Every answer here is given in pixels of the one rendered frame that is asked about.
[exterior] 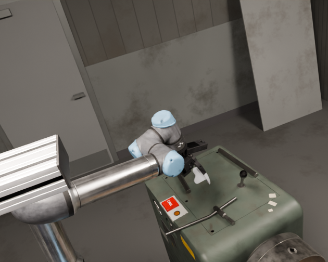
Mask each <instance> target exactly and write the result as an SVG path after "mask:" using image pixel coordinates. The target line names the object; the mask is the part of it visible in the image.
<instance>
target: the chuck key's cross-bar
mask: <svg viewBox="0 0 328 262"><path fill-rule="evenodd" d="M236 199H237V198H236V197H234V198H232V199H231V200H229V201H228V202H226V203H225V204H224V205H222V206H221V207H219V208H220V209H223V208H225V207H226V206H228V205H229V204H230V203H232V202H233V201H235V200H236ZM216 213H217V211H214V212H212V213H211V214H209V215H208V216H205V217H203V218H200V219H198V220H196V221H193V222H191V223H189V224H186V225H183V226H181V227H179V228H176V229H174V230H171V231H169V232H167V233H165V234H166V236H168V235H170V234H172V233H175V232H177V231H180V230H182V229H184V228H187V227H189V226H192V225H194V224H196V223H198V222H201V221H203V220H206V219H208V218H210V217H212V216H213V215H215V214H216Z"/></svg>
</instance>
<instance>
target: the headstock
mask: <svg viewBox="0 0 328 262"><path fill-rule="evenodd" d="M219 148H221V149H222V150H224V151H225V152H227V153H228V154H230V155H231V156H233V157H234V158H236V159H237V160H239V161H240V162H242V163H243V164H245V165H246V166H248V167H249V168H251V169H252V170H254V171H255V172H256V173H258V176H257V177H254V176H252V175H251V174H250V173H248V172H247V177H246V178H245V179H244V181H243V183H244V184H245V187H244V188H238V187H237V184H238V183H240V182H241V177H240V176H239V173H240V172H241V171H242V170H244V169H242V168H241V167H239V166H238V165H237V164H235V163H234V162H232V161H231V160H229V159H228V158H227V157H225V156H224V155H223V154H221V153H220V152H218V149H219ZM195 158H196V159H197V160H198V162H199V163H200V164H201V165H202V166H203V168H204V169H205V171H206V173H207V175H208V177H209V179H210V184H208V183H207V182H206V180H204V181H202V182H200V183H199V184H195V183H194V178H195V174H194V173H193V168H194V167H195V165H194V166H193V168H192V169H191V172H190V173H189V174H188V175H186V176H185V177H183V176H182V177H183V178H184V180H185V182H186V183H187V185H188V186H189V188H190V190H191V192H190V193H186V191H185V189H184V187H183V186H182V184H181V182H180V180H179V179H178V177H177V176H176V177H169V176H166V175H165V174H162V175H160V176H157V177H155V178H153V179H150V180H148V181H145V182H144V183H145V186H146V189H147V192H148V195H149V198H150V201H151V204H152V207H153V210H154V213H155V216H156V219H157V222H158V225H159V228H160V231H161V234H162V235H163V237H164V238H165V240H166V242H167V243H168V244H169V246H170V247H171V249H172V251H173V252H174V254H175V255H176V257H177V258H178V260H179V262H246V261H247V259H248V257H249V256H250V254H251V253H252V252H253V251H254V249H255V248H256V247H258V246H259V245H260V244H261V243H263V242H264V241H266V240H268V239H270V238H272V237H274V236H276V235H278V234H281V233H286V232H291V233H294V234H295V233H296V235H298V236H299V235H300V236H299V237H300V238H301V239H302V240H303V223H304V212H303V209H302V206H301V205H300V203H299V202H298V201H297V200H296V199H295V198H294V197H292V196H291V195H290V194H288V193H287V192H286V191H284V190H283V189H281V188H280V187H279V186H277V185H276V184H274V183H273V182H272V181H270V180H269V179H267V178H266V177H265V176H263V175H262V174H260V173H259V172H258V171H256V170H255V169H253V168H252V167H251V166H249V165H248V164H246V163H245V162H244V161H242V160H241V159H239V158H238V157H237V156H235V155H234V154H233V153H231V152H230V151H229V150H227V149H226V148H224V147H223V146H221V145H217V146H215V147H213V148H211V149H209V150H207V151H205V152H203V153H201V154H199V155H197V156H195ZM269 194H275V195H276V198H270V197H269ZM172 196H175V197H176V198H177V200H178V201H179V202H180V203H181V204H182V206H183V207H184V208H185V209H186V210H187V212H188V213H187V214H185V215H183V216H182V217H180V218H178V219H176V220H174V222H172V221H171V219H170V218H169V216H168V215H167V213H166V212H165V211H164V209H163V208H162V207H161V205H160V202H162V201H164V200H166V199H168V198H170V197H172ZM234 197H236V198H237V199H236V200H235V201H233V202H232V203H230V204H229V205H228V206H226V207H225V208H223V209H222V210H223V211H224V212H225V213H226V215H227V216H228V217H230V218H231V219H232V220H234V221H235V224H234V225H231V224H230V223H229V222H228V221H227V220H226V219H225V218H222V217H221V216H220V215H219V214H218V213H216V214H215V215H213V216H212V217H210V218H208V219H206V220H203V221H201V222H198V223H196V224H194V225H192V226H189V227H187V228H184V229H182V230H180V231H177V232H175V233H172V234H170V235H168V236H166V234H165V233H167V232H169V231H171V230H174V229H176V228H179V227H181V226H183V225H186V224H189V223H191V222H193V221H196V220H198V219H200V218H203V217H205V216H208V215H209V214H211V213H212V212H214V210H213V207H214V206H217V207H221V206H222V205H224V204H225V203H226V202H228V201H229V200H231V199H232V198H234ZM270 201H272V202H275V203H277V205H276V206H273V205H271V204H268V203H269V202H270ZM269 209H272V210H273V211H272V212H269V211H268V210H269Z"/></svg>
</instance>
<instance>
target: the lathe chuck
mask: <svg viewBox="0 0 328 262"><path fill-rule="evenodd" d="M288 247H294V248H295V249H296V250H297V253H296V254H291V253H289V252H288V250H287V248H288ZM258 262H326V261H325V259H324V257H323V256H321V255H320V254H319V253H318V252H317V251H316V250H314V249H313V248H312V247H311V246H310V245H308V244H307V243H306V242H305V241H304V240H302V239H298V238H293V239H288V240H285V241H283V242H281V243H279V244H277V245H276V246H274V247H273V248H272V249H270V250H269V251H268V252H266V253H265V254H264V255H263V256H262V257H261V258H260V260H259V261H258Z"/></svg>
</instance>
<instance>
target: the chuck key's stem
mask: <svg viewBox="0 0 328 262"><path fill-rule="evenodd" d="M213 210H214V211H217V213H218V214H219V215H220V216H221V217H222V218H225V219H226V220H227V221H228V222H229V223H230V224H231V225H234V224H235V221H234V220H232V219H231V218H230V217H228V216H227V215H226V213H225V212H224V211H223V210H221V209H220V208H219V207H217V206H214V207H213Z"/></svg>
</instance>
